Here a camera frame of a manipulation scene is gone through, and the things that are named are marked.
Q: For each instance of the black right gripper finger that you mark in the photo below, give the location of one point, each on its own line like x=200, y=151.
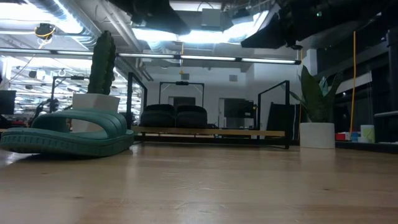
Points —
x=267, y=35

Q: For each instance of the green slide sandal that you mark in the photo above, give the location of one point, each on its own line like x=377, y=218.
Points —
x=77, y=143

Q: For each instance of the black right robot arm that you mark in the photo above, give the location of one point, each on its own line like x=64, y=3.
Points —
x=348, y=18

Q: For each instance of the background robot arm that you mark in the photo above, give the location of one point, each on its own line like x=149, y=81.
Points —
x=53, y=105

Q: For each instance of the grey ceiling box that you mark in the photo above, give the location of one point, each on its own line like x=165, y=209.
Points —
x=211, y=17

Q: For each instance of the long ceiling light bar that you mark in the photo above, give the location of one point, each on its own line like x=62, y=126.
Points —
x=205, y=58

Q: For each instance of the tall green cactus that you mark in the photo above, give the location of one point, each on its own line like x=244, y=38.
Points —
x=102, y=62

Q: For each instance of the green snake plant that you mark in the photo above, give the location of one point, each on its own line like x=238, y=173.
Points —
x=312, y=99

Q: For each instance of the black equipment cabinet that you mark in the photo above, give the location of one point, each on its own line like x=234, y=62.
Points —
x=237, y=109

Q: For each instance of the black panel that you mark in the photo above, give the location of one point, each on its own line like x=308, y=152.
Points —
x=276, y=121

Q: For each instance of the red box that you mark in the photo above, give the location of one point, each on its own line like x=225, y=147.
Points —
x=340, y=136

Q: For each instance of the blue box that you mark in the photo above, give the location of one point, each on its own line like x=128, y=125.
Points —
x=354, y=136

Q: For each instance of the white and green container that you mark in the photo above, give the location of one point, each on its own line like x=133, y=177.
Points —
x=367, y=133

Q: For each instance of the black bin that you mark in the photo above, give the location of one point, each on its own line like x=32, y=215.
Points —
x=385, y=127

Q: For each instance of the black monitor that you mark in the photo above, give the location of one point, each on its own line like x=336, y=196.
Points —
x=7, y=102

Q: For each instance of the grey square wall vent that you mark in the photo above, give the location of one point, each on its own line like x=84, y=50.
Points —
x=233, y=78
x=185, y=76

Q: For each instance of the black background rig frame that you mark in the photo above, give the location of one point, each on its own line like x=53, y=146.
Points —
x=182, y=83
x=52, y=93

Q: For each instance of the silver ventilation duct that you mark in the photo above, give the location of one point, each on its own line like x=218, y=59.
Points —
x=77, y=28

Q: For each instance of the wooden shelf black metal frame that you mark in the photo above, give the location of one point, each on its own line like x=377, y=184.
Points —
x=248, y=133

